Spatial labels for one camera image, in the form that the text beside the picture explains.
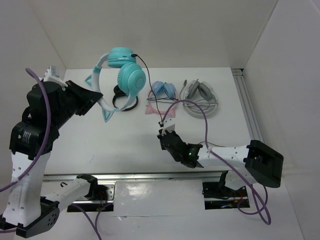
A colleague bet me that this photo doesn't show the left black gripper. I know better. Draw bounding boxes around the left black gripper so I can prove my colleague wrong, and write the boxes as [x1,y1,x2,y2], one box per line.
[51,79,103,129]

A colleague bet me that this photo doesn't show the teal cat-ear headphones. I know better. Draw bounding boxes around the teal cat-ear headphones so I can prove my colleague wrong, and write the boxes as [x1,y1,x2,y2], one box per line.
[84,47,146,122]

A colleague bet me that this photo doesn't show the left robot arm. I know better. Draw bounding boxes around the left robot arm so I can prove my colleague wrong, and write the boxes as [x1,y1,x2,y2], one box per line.
[0,80,105,239]

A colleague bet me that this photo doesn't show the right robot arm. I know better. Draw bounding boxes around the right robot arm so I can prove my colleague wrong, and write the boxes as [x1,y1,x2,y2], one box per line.
[157,130,284,188]

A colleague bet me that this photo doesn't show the black on-ear headphones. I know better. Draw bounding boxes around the black on-ear headphones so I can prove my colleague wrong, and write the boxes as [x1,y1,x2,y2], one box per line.
[112,85,139,112]

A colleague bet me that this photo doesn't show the pink blue cat-ear headphones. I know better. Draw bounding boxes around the pink blue cat-ear headphones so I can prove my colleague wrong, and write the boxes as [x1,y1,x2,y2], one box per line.
[144,81,179,117]

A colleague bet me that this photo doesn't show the white grey headset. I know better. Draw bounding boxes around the white grey headset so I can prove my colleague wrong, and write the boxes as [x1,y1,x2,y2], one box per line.
[179,79,219,118]

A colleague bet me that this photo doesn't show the aluminium front rail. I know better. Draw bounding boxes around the aluminium front rail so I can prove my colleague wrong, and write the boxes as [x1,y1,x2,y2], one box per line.
[42,169,233,182]

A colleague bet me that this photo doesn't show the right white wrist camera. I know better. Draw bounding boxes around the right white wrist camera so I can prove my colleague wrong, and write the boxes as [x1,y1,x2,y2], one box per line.
[158,117,176,136]

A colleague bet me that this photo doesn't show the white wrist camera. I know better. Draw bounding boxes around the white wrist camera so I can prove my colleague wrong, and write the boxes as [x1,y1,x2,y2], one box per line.
[40,65,68,90]
[158,117,176,136]

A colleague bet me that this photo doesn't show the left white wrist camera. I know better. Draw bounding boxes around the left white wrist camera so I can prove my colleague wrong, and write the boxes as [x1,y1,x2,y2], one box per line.
[40,65,68,90]

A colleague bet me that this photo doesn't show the aluminium side rail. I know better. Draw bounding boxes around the aluminium side rail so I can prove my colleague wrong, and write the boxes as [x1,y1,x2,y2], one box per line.
[231,68,264,142]

